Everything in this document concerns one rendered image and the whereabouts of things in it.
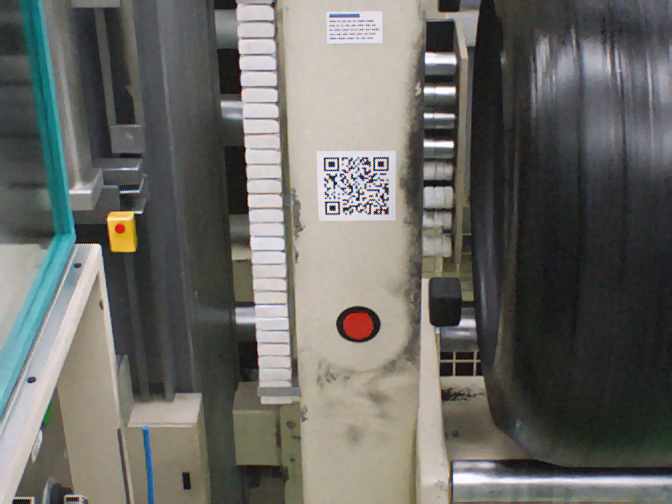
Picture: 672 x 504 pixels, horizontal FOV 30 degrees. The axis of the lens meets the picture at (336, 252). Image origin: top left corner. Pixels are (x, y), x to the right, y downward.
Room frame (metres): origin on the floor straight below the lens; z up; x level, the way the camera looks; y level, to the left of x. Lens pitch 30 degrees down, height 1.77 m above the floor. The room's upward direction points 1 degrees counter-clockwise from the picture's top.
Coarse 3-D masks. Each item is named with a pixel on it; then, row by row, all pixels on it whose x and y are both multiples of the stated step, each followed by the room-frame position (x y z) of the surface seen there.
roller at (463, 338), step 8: (464, 320) 1.30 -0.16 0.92; (472, 320) 1.30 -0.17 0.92; (440, 328) 1.30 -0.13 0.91; (448, 328) 1.29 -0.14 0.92; (456, 328) 1.29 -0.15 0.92; (464, 328) 1.29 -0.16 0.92; (472, 328) 1.29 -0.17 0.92; (440, 336) 1.29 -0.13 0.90; (448, 336) 1.28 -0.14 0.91; (456, 336) 1.28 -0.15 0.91; (464, 336) 1.28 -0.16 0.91; (472, 336) 1.28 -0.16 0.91; (440, 344) 1.29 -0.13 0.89; (448, 344) 1.28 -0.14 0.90; (456, 344) 1.28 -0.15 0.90; (464, 344) 1.28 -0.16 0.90; (472, 344) 1.28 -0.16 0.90
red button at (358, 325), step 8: (360, 312) 1.08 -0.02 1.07; (344, 320) 1.08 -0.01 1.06; (352, 320) 1.08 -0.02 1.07; (360, 320) 1.08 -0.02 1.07; (368, 320) 1.08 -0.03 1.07; (344, 328) 1.08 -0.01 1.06; (352, 328) 1.08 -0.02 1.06; (360, 328) 1.08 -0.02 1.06; (368, 328) 1.08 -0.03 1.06; (352, 336) 1.08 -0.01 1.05; (360, 336) 1.08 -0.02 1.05
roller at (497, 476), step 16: (464, 464) 1.02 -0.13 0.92; (480, 464) 1.02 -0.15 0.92; (496, 464) 1.02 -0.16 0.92; (512, 464) 1.02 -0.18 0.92; (528, 464) 1.02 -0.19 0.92; (544, 464) 1.02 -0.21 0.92; (464, 480) 1.00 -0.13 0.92; (480, 480) 1.00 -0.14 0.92; (496, 480) 1.00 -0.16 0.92; (512, 480) 1.00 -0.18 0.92; (528, 480) 1.00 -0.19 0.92; (544, 480) 1.00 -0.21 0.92; (560, 480) 1.00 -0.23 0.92; (576, 480) 1.00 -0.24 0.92; (592, 480) 1.00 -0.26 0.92; (608, 480) 1.00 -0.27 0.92; (624, 480) 1.00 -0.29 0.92; (640, 480) 1.00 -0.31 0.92; (656, 480) 1.00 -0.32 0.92; (464, 496) 1.00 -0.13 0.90; (480, 496) 1.00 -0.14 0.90; (496, 496) 1.00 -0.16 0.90; (512, 496) 1.00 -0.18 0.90; (528, 496) 1.00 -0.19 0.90; (544, 496) 1.00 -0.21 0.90; (560, 496) 1.00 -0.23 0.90; (576, 496) 0.99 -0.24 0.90; (592, 496) 0.99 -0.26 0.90; (608, 496) 0.99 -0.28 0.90; (624, 496) 0.99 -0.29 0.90; (640, 496) 0.99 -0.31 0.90; (656, 496) 0.99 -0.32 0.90
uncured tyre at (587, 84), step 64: (512, 0) 1.07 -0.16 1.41; (576, 0) 1.01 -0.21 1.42; (640, 0) 1.00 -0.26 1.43; (512, 64) 1.02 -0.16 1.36; (576, 64) 0.96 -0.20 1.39; (640, 64) 0.96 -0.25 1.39; (512, 128) 0.98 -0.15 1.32; (576, 128) 0.93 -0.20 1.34; (640, 128) 0.92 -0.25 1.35; (512, 192) 0.96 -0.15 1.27; (576, 192) 0.90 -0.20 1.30; (640, 192) 0.89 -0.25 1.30; (512, 256) 0.94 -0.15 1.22; (576, 256) 0.88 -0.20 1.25; (640, 256) 0.88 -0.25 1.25; (512, 320) 0.92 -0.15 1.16; (576, 320) 0.87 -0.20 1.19; (640, 320) 0.87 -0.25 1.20; (512, 384) 0.92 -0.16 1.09; (576, 384) 0.88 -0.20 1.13; (640, 384) 0.87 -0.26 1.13; (576, 448) 0.91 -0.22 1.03; (640, 448) 0.91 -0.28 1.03
